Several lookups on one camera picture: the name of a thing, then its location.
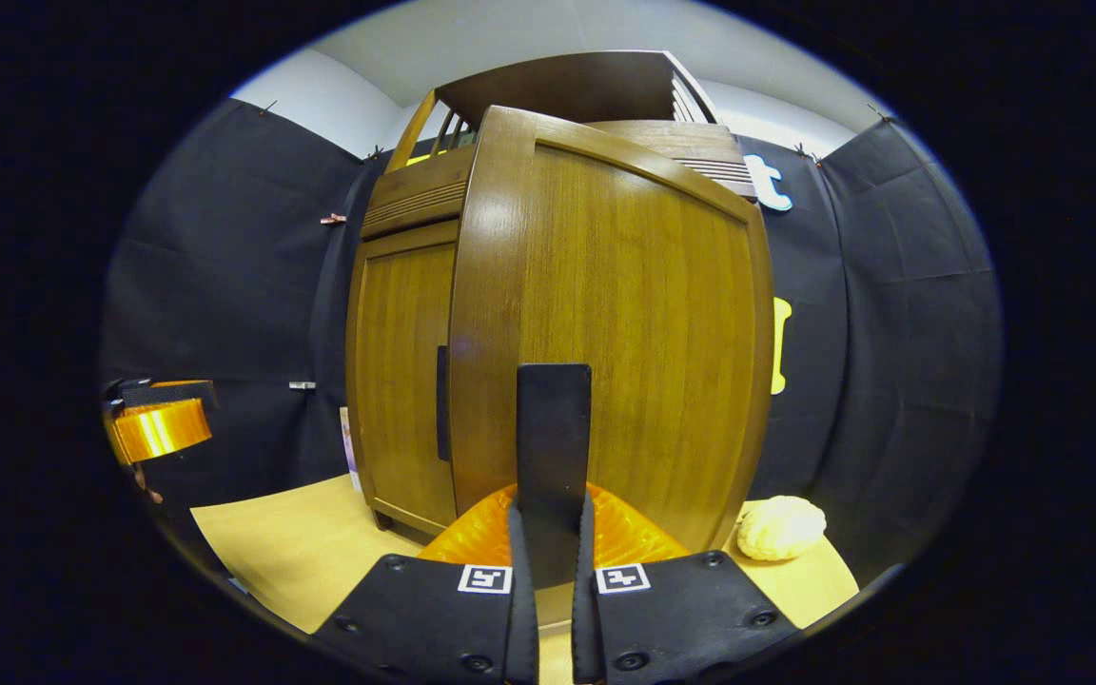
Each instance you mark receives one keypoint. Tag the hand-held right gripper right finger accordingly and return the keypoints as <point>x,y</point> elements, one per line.
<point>586,628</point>

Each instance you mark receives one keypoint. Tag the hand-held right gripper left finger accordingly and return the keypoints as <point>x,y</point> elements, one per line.
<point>524,628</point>

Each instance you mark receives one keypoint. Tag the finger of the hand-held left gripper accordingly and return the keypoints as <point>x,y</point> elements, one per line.
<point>167,391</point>
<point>163,430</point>

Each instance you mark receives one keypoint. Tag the wooden shoe cabinet door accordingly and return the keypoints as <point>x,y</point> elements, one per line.
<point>643,314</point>
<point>401,362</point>

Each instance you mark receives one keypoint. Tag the wooden double-door shoe cabinet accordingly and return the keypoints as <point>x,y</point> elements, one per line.
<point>567,90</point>

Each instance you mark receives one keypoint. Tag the black backdrop cloth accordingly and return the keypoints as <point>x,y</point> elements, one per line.
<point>225,285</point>

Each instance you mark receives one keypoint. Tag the cream fluffy slipper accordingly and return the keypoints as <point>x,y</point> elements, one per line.
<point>781,528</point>

